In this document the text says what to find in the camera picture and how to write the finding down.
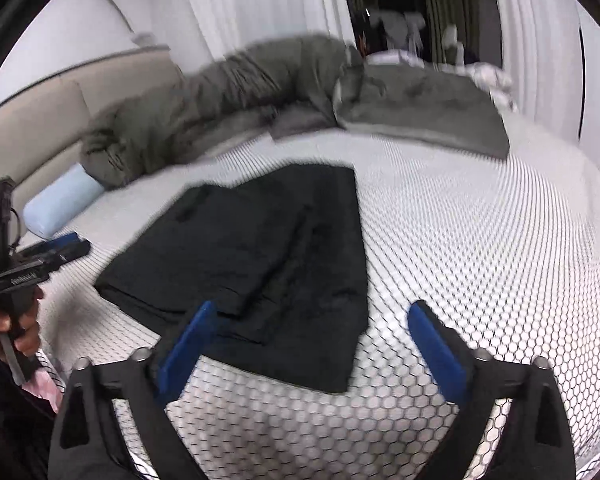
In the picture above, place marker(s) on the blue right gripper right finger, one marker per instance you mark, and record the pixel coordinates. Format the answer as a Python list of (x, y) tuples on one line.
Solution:
[(447, 356)]

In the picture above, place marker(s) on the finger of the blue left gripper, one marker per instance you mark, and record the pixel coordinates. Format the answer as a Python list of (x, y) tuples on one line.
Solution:
[(55, 243)]

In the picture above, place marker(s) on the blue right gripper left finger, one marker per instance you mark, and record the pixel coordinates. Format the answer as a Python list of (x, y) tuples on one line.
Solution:
[(179, 350)]

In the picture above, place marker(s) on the black pants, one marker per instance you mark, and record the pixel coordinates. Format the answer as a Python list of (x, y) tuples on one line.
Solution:
[(280, 256)]

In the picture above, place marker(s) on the left hand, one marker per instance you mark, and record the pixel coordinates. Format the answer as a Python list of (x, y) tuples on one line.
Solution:
[(29, 340)]

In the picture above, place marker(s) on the light blue pillow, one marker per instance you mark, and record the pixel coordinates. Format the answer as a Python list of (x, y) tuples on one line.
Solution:
[(49, 211)]

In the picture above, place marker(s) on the beige upholstered headboard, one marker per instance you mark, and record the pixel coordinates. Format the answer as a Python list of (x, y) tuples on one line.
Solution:
[(40, 126)]

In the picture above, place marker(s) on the white honeycomb mattress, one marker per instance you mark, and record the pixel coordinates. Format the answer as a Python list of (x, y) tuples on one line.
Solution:
[(507, 253)]

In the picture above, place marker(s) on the grey duvet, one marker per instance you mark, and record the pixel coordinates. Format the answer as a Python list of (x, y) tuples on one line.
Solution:
[(284, 87)]

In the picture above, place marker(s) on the white crumpled bedsheet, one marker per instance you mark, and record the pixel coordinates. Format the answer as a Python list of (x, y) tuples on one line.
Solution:
[(489, 78)]

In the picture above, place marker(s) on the white curtain right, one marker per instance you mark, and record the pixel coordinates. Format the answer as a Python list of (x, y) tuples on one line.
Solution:
[(542, 51)]

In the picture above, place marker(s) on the white office chair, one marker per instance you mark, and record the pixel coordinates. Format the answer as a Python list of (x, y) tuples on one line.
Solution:
[(453, 48)]

